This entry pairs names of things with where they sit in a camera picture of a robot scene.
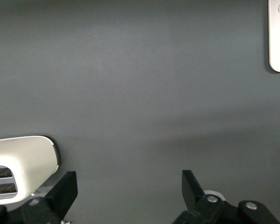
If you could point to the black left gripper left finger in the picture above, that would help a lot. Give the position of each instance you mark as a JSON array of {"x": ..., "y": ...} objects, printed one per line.
[{"x": 58, "y": 198}]

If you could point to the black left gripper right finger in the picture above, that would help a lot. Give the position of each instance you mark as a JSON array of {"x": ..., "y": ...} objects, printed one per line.
[{"x": 198, "y": 200}]

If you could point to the white toaster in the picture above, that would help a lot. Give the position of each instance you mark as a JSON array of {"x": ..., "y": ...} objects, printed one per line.
[{"x": 28, "y": 158}]

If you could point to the dark grey table cloth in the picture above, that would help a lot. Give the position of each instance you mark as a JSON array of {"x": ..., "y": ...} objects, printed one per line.
[{"x": 130, "y": 81}]

